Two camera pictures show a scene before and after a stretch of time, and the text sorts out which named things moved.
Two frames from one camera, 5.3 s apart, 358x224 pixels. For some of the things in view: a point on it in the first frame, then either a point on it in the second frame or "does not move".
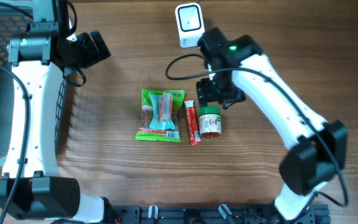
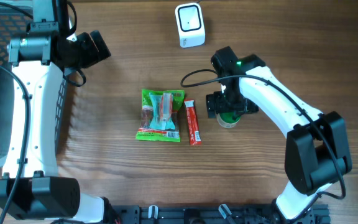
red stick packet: x=194 y=134 does not move
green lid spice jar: x=210 y=123 -> x=226 y=119
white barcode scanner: x=190 y=23 does not move
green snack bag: x=160 y=115 does not move
